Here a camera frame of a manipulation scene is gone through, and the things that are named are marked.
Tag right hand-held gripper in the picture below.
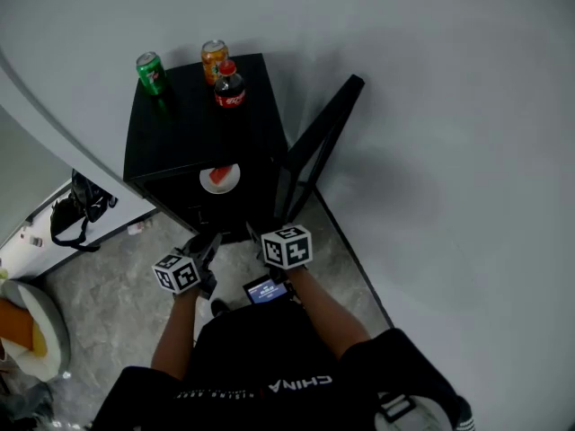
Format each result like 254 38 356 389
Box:
245 221 314 283

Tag black slotted file rack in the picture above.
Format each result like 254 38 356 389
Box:
122 53 367 245

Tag green soda can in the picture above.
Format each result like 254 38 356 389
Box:
135 50 169 97

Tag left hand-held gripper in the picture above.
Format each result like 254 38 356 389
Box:
151 232 225 301

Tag person's left forearm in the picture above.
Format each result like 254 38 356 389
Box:
149 284 202 383

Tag cola bottle with red cap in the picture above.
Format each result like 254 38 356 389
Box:
213 58 247 110

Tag white pouch with black buckle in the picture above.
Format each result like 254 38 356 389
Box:
373 391 456 431

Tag orange cushion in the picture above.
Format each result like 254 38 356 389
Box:
0 297 49 359

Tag red food piece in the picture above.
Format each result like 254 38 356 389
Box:
208 164 234 185

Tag orange soda can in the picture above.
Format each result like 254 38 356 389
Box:
199 39 230 86

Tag black device with screen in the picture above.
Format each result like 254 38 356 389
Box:
242 274 291 307

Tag person's right forearm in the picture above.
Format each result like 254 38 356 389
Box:
284 264 374 363

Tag frosted glass panel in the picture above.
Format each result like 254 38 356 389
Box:
0 104 74 247

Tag black shoulder bag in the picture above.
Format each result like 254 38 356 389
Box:
49 170 119 253

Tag white paper sheet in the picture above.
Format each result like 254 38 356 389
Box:
199 163 242 196

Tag person's black shirt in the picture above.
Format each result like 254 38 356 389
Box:
91 302 477 431

